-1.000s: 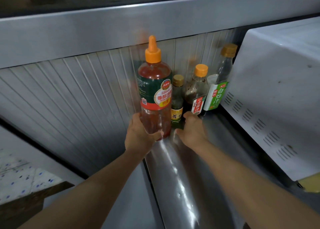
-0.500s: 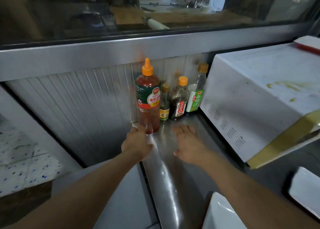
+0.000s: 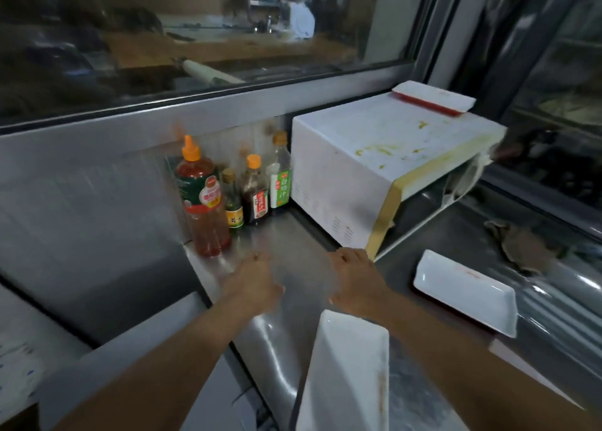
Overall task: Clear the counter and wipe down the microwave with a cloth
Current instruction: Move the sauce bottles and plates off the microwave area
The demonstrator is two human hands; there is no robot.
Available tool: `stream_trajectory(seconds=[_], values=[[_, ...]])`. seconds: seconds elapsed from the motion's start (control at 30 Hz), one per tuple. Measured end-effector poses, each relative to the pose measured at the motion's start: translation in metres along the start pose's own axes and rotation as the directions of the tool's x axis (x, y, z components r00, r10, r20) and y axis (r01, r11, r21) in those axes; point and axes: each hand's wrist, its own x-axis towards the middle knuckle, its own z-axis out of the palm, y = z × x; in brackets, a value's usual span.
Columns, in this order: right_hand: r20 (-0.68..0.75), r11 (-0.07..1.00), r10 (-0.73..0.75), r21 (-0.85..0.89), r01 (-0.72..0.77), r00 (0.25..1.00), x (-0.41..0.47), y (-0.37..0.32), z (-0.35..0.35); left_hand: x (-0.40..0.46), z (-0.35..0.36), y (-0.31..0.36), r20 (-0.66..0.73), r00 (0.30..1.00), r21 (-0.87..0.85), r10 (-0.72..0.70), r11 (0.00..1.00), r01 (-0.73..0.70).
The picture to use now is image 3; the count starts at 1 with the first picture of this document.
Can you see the person's right hand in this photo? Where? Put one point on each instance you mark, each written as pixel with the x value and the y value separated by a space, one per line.
pixel 362 289

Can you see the person's left hand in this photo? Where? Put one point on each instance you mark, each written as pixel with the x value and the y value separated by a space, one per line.
pixel 254 289

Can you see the small green glass bottle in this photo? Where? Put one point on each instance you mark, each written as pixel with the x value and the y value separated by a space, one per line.
pixel 233 214

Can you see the dark sauce bottle orange cap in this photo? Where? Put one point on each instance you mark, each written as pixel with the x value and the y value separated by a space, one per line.
pixel 256 195

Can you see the red sauce bottle orange cap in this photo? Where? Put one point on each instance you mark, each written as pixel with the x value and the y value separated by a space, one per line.
pixel 202 200

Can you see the clear bottle green label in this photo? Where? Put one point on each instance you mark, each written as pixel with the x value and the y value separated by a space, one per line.
pixel 280 181

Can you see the white microwave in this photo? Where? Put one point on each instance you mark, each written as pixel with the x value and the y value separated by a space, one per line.
pixel 338 172

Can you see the white rectangular plate orange print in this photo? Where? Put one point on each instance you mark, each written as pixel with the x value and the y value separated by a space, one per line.
pixel 465 289
pixel 432 94

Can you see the person's right forearm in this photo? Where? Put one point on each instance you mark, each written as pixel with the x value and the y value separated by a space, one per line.
pixel 470 374

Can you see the stainless steel table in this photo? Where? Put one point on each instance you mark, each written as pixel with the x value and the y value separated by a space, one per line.
pixel 291 247

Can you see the brown cleaning cloth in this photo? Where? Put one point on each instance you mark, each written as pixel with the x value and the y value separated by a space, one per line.
pixel 527 247

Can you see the plain white rectangular plate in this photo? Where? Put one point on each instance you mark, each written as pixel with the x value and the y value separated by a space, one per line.
pixel 343 374

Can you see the wooden worktable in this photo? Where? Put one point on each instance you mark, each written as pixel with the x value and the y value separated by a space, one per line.
pixel 211 50

